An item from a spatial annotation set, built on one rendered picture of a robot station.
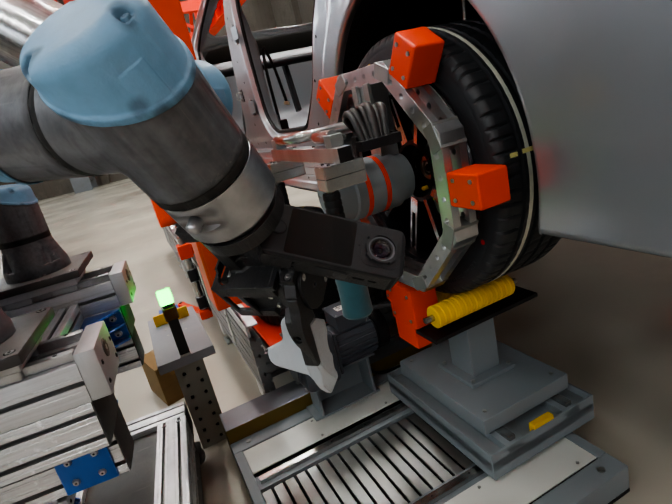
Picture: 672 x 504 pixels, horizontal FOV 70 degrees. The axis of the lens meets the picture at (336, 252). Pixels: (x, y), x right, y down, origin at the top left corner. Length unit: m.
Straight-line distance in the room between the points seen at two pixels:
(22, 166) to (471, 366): 1.28
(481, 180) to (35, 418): 0.86
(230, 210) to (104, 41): 0.12
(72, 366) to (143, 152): 0.66
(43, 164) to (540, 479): 1.29
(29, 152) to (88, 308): 1.07
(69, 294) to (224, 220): 1.09
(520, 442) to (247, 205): 1.16
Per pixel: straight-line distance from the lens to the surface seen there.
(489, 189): 0.93
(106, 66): 0.27
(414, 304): 1.25
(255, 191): 0.32
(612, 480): 1.43
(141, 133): 0.28
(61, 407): 0.94
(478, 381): 1.46
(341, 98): 1.29
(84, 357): 0.90
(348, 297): 1.32
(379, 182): 1.13
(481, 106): 1.00
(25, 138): 0.34
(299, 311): 0.39
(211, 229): 0.33
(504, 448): 1.35
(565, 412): 1.46
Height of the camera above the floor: 1.06
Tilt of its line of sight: 17 degrees down
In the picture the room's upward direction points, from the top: 13 degrees counter-clockwise
